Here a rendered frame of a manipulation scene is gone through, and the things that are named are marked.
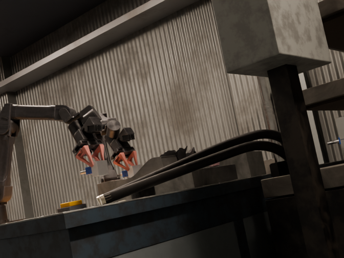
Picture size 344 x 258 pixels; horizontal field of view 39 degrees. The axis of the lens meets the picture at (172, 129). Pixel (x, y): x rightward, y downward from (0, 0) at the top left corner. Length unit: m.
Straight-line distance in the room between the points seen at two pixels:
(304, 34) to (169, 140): 3.20
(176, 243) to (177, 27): 3.22
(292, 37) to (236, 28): 0.14
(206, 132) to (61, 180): 2.07
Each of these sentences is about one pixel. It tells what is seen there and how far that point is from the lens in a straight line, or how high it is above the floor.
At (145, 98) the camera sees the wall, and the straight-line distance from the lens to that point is 4.64.
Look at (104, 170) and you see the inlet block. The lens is 1.83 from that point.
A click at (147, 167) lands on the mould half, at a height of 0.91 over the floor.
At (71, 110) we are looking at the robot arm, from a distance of 1.93.
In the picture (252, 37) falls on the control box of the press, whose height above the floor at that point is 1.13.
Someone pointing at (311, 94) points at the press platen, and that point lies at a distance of 1.62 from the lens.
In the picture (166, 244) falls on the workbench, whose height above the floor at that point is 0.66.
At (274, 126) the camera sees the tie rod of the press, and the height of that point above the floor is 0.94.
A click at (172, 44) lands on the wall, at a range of 4.47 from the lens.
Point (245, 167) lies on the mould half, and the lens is 2.06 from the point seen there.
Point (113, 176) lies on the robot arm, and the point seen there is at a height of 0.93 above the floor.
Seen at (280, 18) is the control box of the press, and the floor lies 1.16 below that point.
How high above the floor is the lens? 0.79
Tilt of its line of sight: 7 degrees up
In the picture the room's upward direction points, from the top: 11 degrees counter-clockwise
